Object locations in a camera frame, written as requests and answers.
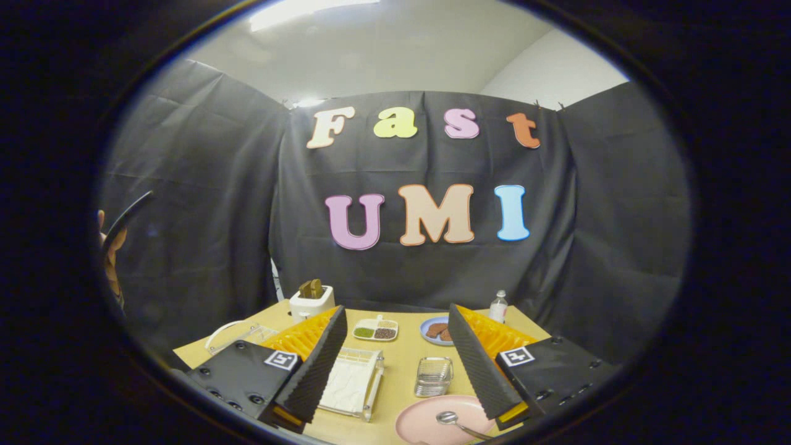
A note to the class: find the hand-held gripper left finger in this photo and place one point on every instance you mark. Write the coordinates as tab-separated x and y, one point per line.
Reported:
315	371

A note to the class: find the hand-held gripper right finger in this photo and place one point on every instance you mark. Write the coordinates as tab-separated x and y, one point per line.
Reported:
479	371

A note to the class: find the clear white dish rack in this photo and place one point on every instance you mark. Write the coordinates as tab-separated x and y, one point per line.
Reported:
349	386

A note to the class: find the clear glass basket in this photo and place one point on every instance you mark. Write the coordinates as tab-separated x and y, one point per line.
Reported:
434	377

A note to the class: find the metal spoon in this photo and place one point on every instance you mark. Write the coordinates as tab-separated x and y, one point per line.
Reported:
446	418

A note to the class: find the pink plate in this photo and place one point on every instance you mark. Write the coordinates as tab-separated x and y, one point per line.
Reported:
417	425

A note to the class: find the blue plate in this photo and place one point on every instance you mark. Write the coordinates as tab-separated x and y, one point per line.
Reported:
425	337

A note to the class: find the brown toast piece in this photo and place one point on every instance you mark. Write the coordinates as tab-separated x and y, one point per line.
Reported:
446	335
436	329

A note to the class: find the clear plastic bottle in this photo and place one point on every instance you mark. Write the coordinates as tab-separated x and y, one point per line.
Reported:
498	309

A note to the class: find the white toaster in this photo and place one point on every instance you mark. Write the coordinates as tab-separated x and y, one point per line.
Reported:
312	306

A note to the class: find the white sectioned tray of beans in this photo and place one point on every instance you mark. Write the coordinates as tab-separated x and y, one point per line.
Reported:
375	332

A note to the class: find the brown bread slices in toaster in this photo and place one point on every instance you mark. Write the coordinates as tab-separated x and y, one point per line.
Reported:
311	288

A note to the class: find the black backdrop cloth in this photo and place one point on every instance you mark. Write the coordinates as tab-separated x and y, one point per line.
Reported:
605	247

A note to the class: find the black curved object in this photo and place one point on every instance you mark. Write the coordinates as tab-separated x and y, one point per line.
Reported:
126	216

